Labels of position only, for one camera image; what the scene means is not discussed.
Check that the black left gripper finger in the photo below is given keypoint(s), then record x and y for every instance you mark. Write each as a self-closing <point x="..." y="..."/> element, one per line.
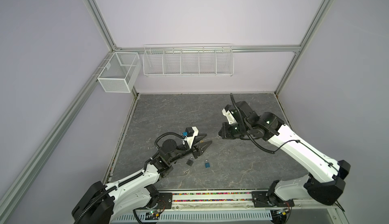
<point x="199" y="140"/>
<point x="203" y="146"/>

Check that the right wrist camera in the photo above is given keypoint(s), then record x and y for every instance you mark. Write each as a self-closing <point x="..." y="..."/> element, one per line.
<point x="228" y="112"/>

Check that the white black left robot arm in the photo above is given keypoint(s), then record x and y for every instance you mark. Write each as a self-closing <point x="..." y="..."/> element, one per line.
<point x="103" y="203"/>

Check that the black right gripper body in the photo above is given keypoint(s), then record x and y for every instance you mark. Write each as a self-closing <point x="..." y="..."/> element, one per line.
<point x="232" y="132"/>

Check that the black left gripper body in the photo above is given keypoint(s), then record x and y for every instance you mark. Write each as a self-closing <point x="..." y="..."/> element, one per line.
<point x="194" y="151"/>

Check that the dark grey padlock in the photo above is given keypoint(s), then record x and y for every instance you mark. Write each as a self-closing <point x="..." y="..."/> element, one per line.
<point x="190" y="161"/>

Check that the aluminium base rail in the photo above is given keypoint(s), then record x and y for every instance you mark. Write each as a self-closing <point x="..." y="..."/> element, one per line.
<point x="218" y="198"/>

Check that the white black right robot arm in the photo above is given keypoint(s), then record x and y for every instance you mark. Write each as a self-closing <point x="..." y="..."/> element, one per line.
<point x="325" y="180"/>

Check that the white wire wall basket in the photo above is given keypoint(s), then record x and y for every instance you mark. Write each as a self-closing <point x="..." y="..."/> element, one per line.
<point x="188" y="60"/>

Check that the white vented cable duct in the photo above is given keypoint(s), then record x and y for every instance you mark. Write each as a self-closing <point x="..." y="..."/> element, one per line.
<point x="172" y="217"/>

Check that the white mesh box basket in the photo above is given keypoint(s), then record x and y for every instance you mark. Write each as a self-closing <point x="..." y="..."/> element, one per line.
<point x="120" y="72"/>

